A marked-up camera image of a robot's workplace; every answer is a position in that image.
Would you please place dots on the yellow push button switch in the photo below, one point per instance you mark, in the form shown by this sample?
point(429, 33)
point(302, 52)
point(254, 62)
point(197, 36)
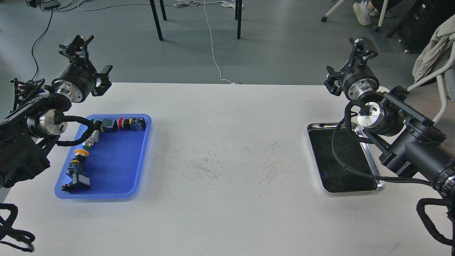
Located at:
point(76, 165)

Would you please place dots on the white chair with beige jacket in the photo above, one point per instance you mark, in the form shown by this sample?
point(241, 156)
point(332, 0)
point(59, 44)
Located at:
point(437, 61)

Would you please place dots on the green push button switch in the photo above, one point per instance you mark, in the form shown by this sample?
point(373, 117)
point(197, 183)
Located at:
point(107, 125)

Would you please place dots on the blue plastic tray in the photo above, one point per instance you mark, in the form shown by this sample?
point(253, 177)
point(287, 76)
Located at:
point(114, 165)

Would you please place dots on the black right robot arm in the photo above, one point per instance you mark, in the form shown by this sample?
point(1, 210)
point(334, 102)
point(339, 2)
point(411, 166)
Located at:
point(411, 145)

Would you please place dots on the white green push button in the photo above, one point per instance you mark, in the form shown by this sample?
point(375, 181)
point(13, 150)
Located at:
point(89, 143)

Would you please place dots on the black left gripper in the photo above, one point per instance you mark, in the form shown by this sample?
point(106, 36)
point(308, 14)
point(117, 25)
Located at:
point(77, 83)

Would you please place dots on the person's white sneaker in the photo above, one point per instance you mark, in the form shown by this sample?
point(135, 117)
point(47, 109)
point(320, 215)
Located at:
point(363, 12)

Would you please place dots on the shiny metal tray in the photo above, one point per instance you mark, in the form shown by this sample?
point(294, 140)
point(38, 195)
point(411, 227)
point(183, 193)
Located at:
point(334, 178)

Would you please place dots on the red push button switch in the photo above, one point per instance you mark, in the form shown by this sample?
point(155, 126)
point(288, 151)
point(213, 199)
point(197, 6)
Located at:
point(134, 124)

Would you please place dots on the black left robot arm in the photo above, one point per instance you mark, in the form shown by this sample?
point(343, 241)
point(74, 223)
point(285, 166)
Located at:
point(38, 123)

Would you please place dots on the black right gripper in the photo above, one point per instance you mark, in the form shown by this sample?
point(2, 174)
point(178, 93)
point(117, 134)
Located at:
point(356, 79)

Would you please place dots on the black switch block red tip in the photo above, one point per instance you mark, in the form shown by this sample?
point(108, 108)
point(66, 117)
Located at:
point(78, 182)

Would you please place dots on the white rolling chair base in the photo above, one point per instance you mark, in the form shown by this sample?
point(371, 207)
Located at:
point(376, 28)

